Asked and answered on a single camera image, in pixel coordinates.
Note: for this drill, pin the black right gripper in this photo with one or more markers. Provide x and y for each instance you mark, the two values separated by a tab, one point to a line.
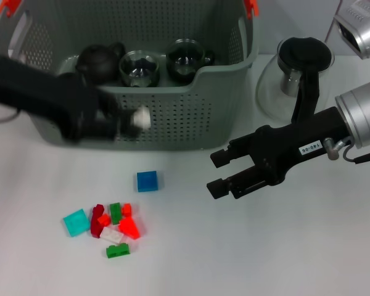
296	145

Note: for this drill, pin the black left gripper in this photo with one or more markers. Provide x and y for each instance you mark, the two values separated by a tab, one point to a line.
43	95

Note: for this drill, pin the white narrow toy brick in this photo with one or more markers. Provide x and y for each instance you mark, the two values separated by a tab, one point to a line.
142	117

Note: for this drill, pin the glass teacup black sleeve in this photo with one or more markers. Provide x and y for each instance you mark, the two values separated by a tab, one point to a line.
185	61
138	69

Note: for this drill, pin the blue square toy brick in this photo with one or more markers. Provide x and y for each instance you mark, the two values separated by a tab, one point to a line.
148	181

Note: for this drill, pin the dark red curved toy brick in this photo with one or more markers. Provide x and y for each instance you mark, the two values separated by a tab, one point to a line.
95	225

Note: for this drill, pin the teal toy brick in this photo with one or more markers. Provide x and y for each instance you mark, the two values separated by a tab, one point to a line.
76	222

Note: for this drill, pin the grey perforated plastic storage basket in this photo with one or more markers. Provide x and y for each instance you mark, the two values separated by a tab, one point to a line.
179	123

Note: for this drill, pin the dark clay teapot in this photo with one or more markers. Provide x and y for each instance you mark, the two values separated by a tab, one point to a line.
98	64

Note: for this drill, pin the green toy brick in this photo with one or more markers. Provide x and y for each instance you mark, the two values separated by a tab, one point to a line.
118	250
115	212

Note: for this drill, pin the large red slope toy brick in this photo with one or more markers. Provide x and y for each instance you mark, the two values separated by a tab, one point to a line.
129	228

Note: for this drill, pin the white flat toy plate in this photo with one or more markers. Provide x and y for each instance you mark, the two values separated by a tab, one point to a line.
112	235

